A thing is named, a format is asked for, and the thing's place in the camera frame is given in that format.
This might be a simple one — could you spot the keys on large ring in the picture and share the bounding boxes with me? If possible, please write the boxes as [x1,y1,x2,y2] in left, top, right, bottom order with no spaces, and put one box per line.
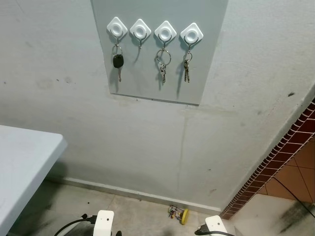
[156,48,172,84]

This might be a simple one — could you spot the white diamond wall hook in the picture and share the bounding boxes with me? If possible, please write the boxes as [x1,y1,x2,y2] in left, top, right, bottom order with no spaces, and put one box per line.
[130,19,152,48]
[107,17,128,46]
[180,23,204,50]
[154,20,177,47]

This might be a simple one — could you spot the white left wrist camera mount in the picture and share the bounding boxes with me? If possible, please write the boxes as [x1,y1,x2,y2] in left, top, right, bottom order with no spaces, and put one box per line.
[94,210,115,236]

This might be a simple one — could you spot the thin black floor cable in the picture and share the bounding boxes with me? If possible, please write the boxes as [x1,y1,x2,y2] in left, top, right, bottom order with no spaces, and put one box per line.
[270,176,315,217]

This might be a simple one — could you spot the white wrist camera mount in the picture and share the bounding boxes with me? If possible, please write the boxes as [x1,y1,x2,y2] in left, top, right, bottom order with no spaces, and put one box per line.
[204,215,228,236]
[94,210,115,236]

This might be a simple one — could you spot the grey wall board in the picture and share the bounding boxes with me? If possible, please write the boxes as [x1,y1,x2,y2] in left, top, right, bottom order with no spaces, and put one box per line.
[91,0,229,106]

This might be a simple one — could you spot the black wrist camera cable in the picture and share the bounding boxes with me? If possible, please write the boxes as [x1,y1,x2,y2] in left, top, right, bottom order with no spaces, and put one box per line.
[194,225,210,236]
[54,214,97,236]

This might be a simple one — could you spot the black left wrist camera cable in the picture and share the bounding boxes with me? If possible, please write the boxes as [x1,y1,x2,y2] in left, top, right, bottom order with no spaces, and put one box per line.
[54,214,97,236]

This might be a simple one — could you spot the black car key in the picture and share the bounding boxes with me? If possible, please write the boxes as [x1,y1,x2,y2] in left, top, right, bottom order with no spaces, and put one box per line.
[112,44,125,82]

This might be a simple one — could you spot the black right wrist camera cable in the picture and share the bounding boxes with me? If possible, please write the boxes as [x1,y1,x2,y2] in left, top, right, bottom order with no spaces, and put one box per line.
[194,225,210,236]

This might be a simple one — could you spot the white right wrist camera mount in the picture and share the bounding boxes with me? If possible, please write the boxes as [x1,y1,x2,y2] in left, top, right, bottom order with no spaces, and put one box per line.
[204,215,228,236]

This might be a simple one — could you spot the small yellow toy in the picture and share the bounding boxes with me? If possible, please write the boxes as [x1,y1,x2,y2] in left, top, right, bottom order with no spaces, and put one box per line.
[168,206,189,225]

